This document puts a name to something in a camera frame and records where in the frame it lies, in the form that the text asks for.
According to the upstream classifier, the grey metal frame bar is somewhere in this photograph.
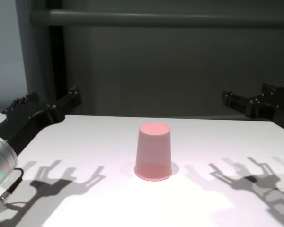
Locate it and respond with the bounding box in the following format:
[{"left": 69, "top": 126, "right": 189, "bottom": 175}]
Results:
[{"left": 29, "top": 9, "right": 284, "bottom": 27}]

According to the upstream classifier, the black frame post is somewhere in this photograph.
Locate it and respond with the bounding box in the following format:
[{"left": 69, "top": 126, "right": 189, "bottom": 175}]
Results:
[{"left": 48, "top": 25, "right": 68, "bottom": 105}]

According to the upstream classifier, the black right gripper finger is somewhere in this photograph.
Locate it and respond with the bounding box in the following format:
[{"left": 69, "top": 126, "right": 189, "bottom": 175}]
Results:
[
  {"left": 261, "top": 82, "right": 284, "bottom": 107},
  {"left": 222, "top": 89, "right": 251, "bottom": 114}
]

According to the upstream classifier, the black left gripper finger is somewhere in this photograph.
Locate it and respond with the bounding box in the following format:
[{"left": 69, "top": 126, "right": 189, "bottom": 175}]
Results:
[
  {"left": 52, "top": 84, "right": 83, "bottom": 119},
  {"left": 1, "top": 89, "right": 40, "bottom": 122}
]

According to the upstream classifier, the pink plastic cup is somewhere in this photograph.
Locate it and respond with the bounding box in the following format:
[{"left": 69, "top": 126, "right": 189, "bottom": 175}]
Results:
[{"left": 134, "top": 122, "right": 173, "bottom": 182}]

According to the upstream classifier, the left arm cable with plug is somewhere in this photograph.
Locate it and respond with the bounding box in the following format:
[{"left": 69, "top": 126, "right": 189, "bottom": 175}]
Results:
[{"left": 0, "top": 167, "right": 24, "bottom": 213}]

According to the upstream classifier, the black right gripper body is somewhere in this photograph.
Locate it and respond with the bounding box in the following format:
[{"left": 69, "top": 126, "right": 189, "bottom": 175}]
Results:
[{"left": 245, "top": 93, "right": 284, "bottom": 135}]

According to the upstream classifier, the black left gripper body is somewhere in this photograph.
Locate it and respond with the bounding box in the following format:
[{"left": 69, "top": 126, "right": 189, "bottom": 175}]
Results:
[{"left": 0, "top": 104, "right": 66, "bottom": 157}]

